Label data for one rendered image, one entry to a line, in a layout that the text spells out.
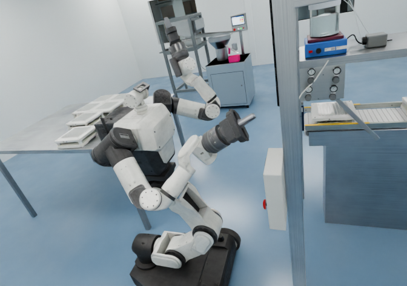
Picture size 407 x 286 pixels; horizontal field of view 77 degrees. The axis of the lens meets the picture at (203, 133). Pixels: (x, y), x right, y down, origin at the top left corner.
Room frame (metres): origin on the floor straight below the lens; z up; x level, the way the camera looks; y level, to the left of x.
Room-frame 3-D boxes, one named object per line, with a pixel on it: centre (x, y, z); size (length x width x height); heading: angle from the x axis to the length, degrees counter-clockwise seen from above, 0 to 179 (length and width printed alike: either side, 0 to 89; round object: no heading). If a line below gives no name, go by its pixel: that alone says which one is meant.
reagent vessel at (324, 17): (1.42, -0.76, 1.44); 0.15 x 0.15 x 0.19
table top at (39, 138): (2.45, 1.11, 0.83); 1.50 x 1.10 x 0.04; 67
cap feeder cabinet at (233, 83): (4.17, -0.66, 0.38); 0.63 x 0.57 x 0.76; 65
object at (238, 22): (4.21, -0.91, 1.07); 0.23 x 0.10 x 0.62; 65
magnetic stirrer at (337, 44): (1.41, -0.76, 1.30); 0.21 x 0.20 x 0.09; 156
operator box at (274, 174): (0.76, -0.22, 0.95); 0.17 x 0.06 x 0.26; 156
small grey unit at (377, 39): (1.30, -0.96, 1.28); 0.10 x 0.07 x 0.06; 66
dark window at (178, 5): (7.32, 0.02, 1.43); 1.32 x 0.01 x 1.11; 65
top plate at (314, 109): (1.42, -0.82, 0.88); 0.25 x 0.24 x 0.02; 156
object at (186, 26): (4.98, -0.20, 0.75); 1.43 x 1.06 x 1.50; 65
